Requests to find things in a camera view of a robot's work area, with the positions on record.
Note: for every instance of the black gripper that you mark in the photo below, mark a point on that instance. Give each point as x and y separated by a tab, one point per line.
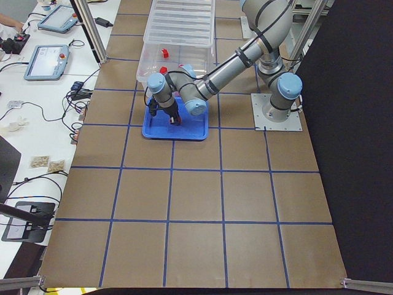
171	110

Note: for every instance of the red block picked up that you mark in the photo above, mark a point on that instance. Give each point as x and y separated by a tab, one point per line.
175	120

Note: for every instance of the clear plastic box lid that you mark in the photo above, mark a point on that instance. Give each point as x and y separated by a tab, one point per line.
177	22

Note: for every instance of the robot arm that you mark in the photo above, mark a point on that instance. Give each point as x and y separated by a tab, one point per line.
271	22

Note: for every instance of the clear plastic storage box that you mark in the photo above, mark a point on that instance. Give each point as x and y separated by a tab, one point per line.
151	60

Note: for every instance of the red block far middle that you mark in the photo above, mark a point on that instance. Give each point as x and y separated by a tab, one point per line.
165	53

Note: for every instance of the blue patterned small device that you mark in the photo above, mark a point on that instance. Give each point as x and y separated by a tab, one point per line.
77	85

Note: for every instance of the black power adapter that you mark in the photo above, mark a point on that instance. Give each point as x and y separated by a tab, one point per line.
103	22

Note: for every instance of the teach pendant near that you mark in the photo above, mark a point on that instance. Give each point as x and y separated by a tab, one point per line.
47	63

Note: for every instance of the teach pendant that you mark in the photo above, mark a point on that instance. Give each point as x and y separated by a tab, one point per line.
60	20
47	63

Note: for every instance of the teach pendant far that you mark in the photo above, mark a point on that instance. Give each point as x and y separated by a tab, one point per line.
60	20

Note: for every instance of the black monitor stand base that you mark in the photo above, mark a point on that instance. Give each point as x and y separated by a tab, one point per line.
28	221

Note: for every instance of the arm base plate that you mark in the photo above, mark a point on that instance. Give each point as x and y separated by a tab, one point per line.
268	118
246	31

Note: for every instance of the aluminium frame post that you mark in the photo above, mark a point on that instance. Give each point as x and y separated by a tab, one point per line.
91	32

